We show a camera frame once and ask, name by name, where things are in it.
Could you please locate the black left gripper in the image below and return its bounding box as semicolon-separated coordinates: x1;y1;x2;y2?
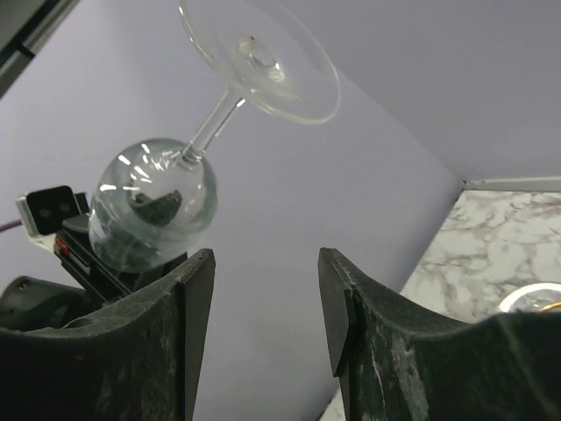
53;190;188;303

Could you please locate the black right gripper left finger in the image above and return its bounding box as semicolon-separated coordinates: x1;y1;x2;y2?
1;249;216;420

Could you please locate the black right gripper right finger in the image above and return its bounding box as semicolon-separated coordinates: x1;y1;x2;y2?
318;248;560;420

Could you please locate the clear glass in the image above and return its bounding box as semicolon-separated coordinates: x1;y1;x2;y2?
87;0;342;274
498;282;561;313

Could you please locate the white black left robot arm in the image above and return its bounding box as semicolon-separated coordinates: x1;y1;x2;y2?
1;185;188;332

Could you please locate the hanging clear glass on rack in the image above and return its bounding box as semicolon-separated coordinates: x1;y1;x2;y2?
498;282;561;313

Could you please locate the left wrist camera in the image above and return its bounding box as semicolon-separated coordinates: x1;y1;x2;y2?
16;185;89;253

